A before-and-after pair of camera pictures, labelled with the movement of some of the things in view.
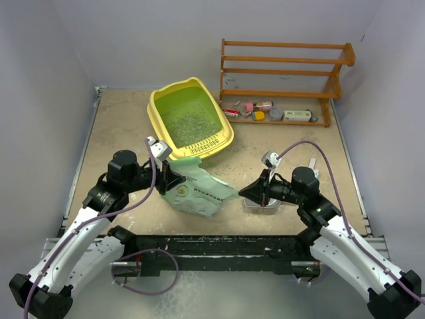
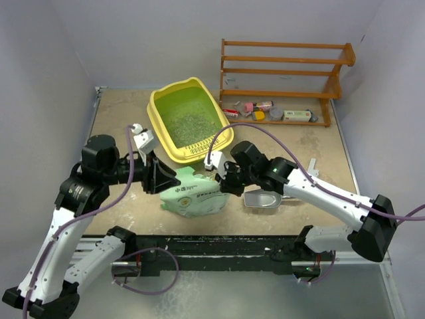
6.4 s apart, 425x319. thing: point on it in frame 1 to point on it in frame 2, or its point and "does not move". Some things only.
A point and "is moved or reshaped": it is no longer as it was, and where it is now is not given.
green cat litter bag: [201, 193] is moved or reshaped
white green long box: [296, 115] does not move
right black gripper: [259, 191] to [226, 184]
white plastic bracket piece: [311, 165] does not move
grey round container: [276, 112] does not move
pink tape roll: [248, 107] does not move
